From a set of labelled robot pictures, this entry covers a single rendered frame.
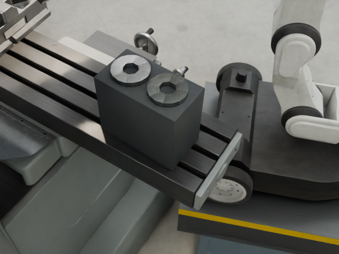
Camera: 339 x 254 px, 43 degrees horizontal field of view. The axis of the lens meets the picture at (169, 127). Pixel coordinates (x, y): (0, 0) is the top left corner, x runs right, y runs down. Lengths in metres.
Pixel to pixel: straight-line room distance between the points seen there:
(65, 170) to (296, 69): 0.76
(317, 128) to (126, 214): 0.85
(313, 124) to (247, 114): 0.27
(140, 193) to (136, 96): 1.02
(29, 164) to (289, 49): 0.80
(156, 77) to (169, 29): 2.01
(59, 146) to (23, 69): 0.24
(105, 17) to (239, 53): 0.95
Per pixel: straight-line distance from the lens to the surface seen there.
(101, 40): 1.67
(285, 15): 1.30
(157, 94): 0.92
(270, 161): 1.60
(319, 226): 1.72
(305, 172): 1.61
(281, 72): 1.37
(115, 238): 1.82
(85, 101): 1.19
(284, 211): 1.71
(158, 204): 1.94
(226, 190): 1.62
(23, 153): 1.16
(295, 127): 1.56
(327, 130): 1.57
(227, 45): 2.88
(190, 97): 0.93
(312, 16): 1.31
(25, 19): 1.43
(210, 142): 1.09
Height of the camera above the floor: 1.85
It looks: 52 degrees down
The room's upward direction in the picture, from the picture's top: 2 degrees clockwise
